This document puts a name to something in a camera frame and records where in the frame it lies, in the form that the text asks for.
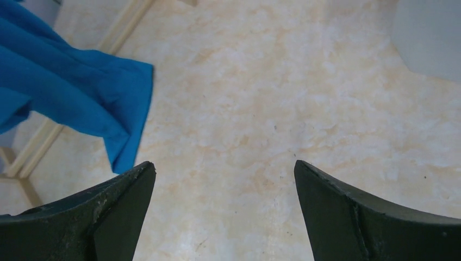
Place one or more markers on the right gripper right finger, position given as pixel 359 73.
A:
pixel 346 223

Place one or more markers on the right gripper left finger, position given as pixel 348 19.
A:
pixel 100 223

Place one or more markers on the white plastic trash bin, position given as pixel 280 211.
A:
pixel 427 36

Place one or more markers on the blue t-shirt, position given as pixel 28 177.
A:
pixel 87 90

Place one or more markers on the wooden clothes rack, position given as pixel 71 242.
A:
pixel 18 167

